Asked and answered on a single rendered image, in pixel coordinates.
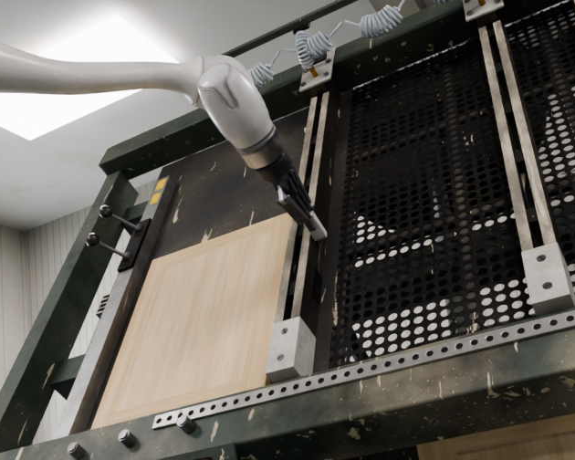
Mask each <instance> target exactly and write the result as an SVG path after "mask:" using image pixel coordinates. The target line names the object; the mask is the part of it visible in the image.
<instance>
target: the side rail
mask: <svg viewBox="0 0 575 460"><path fill-rule="evenodd" d="M138 195H139V193H138V192H137V191H136V190H135V188H134V187H133V186H132V185H131V183H130V182H129V181H128V179H127V178H126V177H125V176H124V174H123V173H122V172H121V171H118V172H115V173H113V174H111V175H108V176H107V177H106V179H105V181H104V183H103V185H102V187H101V189H100V191H99V194H98V196H97V198H96V200H95V202H94V204H93V205H92V207H91V209H90V211H89V214H88V216H87V218H86V220H85V222H84V224H83V226H82V227H81V229H80V231H79V233H78V236H77V238H76V240H75V242H74V244H73V246H72V247H71V249H70V251H69V253H68V256H67V258H66V260H65V262H64V264H63V266H62V268H61V269H60V271H59V273H58V275H57V278H56V280H55V282H54V284H53V286H52V288H51V289H50V291H49V293H48V295H47V298H46V300H45V302H44V304H43V306H42V308H41V309H40V311H39V313H38V315H37V318H36V320H35V322H34V324H33V326H32V328H31V330H30V331H29V333H28V335H27V337H26V340H25V342H24V344H23V346H22V348H21V350H20V351H19V353H18V355H17V357H16V360H15V362H14V364H13V367H12V369H11V371H10V372H9V374H8V376H7V378H6V380H5V383H4V385H3V387H2V389H1V391H0V453H3V452H6V451H10V450H14V449H17V448H21V447H25V446H29V445H31V444H32V442H33V440H34V437H35V435H36V433H37V429H38V427H39V425H40V423H41V421H42V418H43V416H44V414H45V411H46V409H47V406H48V404H49V402H50V399H51V397H52V395H53V392H54V389H53V388H52V387H51V386H50V383H51V381H52V378H53V376H54V374H55V372H56V369H57V367H58V364H59V363H60V362H61V361H63V360H67V359H68V357H69V354H70V352H71V351H72V348H73V346H74V344H75V341H76V339H77V337H78V334H79V332H80V330H81V327H82V325H83V323H84V320H85V318H86V316H87V314H88V312H89V308H90V306H91V304H92V301H93V299H94V298H95V295H96V293H97V291H98V288H99V285H100V282H101V280H102V279H103V276H104V274H105V272H106V269H107V267H108V265H109V262H110V260H111V257H112V255H113V252H111V251H109V250H108V249H106V248H104V247H102V246H96V247H90V246H88V245H87V243H86V237H87V236H88V235H89V234H97V235H98V236H99V238H100V242H101V243H103V244H105V245H107V246H110V247H112V248H114V249H115V248H116V246H117V244H118V242H119V240H120V236H121V234H122V231H123V229H124V227H123V226H122V225H121V224H120V221H119V220H117V219H115V218H113V217H111V218H109V219H104V218H102V217H101V216H100V215H99V209H100V208H101V207H102V206H104V205H108V206H110V207H111V208H112V210H113V213H114V214H115V215H117V216H118V217H120V218H123V216H124V214H125V212H126V210H127V208H130V207H132V206H134V204H135V202H136V199H137V197H138Z"/></svg>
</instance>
